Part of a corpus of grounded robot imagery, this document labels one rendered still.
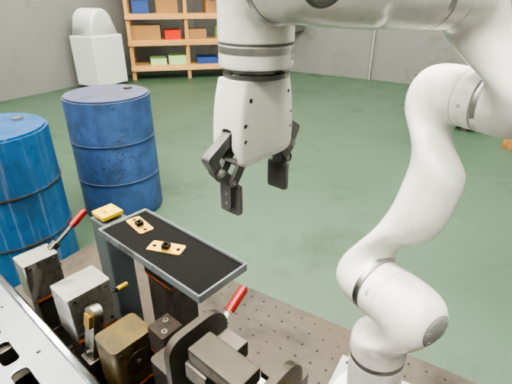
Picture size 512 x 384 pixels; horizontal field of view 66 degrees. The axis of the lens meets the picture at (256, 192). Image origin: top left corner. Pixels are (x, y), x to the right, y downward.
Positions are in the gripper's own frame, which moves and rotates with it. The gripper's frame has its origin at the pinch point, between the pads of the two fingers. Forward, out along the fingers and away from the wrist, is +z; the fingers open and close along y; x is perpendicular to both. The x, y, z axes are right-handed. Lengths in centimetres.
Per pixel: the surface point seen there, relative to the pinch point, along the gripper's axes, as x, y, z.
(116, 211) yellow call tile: -58, -10, 29
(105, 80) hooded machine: -693, -360, 127
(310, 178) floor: -163, -275, 145
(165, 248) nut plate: -33.1, -7.3, 28.0
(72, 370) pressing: -34, 18, 45
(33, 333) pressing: -49, 19, 45
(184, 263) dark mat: -26.5, -7.0, 28.7
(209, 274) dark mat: -19.4, -8.0, 28.7
